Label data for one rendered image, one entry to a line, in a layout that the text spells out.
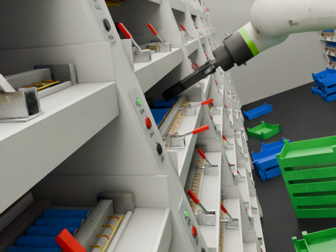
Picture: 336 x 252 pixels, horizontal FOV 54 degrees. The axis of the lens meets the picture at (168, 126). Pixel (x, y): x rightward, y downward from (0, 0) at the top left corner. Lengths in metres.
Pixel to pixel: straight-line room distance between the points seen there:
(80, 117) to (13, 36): 0.20
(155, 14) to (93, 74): 0.71
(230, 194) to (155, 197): 0.80
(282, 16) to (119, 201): 0.59
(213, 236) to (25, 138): 0.55
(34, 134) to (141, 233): 0.22
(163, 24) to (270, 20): 0.40
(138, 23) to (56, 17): 0.70
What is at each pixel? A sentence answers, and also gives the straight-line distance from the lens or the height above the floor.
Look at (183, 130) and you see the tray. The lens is 0.83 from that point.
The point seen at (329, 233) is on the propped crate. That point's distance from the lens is 1.68.
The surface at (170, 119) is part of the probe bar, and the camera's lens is 0.85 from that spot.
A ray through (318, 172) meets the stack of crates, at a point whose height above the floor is 0.27.
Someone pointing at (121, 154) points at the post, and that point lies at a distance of 0.47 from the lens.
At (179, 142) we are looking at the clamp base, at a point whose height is 0.94.
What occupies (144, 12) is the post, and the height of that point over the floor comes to 1.26.
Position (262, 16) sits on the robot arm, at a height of 1.11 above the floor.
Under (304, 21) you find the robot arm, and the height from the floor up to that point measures 1.07.
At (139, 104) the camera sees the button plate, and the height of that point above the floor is 1.07.
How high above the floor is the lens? 1.13
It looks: 12 degrees down
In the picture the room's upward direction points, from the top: 22 degrees counter-clockwise
